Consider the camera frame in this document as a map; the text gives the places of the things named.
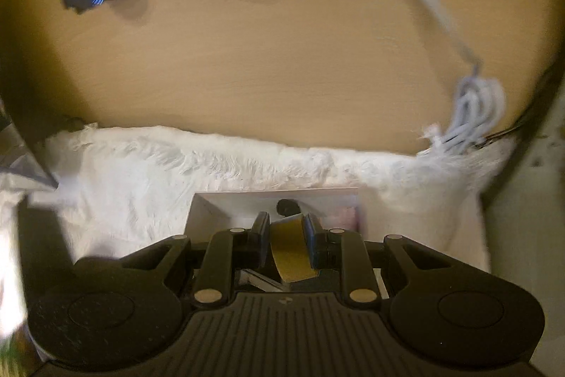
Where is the white fluffy mat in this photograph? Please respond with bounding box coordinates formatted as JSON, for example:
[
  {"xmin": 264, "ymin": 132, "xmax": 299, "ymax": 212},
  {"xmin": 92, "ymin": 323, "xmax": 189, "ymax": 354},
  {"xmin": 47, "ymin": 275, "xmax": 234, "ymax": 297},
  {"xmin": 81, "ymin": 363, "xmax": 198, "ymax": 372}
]
[{"xmin": 0, "ymin": 123, "xmax": 518, "ymax": 364}]

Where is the small black item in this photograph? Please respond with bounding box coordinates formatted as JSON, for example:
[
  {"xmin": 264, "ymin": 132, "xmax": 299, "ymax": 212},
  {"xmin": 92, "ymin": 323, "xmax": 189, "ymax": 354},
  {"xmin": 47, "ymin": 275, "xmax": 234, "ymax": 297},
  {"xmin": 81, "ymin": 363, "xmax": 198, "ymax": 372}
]
[{"xmin": 276, "ymin": 199, "xmax": 302, "ymax": 217}]

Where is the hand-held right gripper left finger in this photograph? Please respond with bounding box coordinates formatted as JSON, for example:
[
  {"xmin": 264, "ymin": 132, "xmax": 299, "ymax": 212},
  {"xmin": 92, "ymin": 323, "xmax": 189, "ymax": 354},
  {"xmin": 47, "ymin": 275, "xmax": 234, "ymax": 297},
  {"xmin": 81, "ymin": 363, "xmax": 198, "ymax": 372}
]
[{"xmin": 119, "ymin": 211, "xmax": 271, "ymax": 304}]

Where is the white cable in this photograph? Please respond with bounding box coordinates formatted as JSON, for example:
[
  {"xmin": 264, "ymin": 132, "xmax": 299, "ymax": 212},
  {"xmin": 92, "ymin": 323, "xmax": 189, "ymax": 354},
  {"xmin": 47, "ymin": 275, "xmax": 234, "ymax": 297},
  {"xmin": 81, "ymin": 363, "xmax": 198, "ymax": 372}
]
[{"xmin": 362, "ymin": 0, "xmax": 507, "ymax": 153}]

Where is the black cable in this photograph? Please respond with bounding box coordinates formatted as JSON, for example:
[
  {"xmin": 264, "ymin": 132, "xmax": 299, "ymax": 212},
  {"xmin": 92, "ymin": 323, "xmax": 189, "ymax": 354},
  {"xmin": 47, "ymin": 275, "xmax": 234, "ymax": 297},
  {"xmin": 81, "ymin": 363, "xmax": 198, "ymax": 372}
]
[{"xmin": 477, "ymin": 50, "xmax": 562, "ymax": 149}]

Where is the white box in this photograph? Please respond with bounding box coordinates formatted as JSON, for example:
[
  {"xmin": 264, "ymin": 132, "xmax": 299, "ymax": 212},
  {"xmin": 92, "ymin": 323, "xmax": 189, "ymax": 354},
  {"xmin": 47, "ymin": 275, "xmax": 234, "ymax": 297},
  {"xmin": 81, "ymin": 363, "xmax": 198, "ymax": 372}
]
[{"xmin": 183, "ymin": 187, "xmax": 390, "ymax": 300}]

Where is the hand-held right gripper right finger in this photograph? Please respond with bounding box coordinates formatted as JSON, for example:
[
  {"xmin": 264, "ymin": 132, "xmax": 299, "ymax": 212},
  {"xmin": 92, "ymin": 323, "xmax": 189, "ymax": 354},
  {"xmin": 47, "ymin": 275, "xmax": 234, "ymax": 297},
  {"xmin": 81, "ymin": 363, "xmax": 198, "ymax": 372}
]
[{"xmin": 304, "ymin": 213, "xmax": 447, "ymax": 304}]

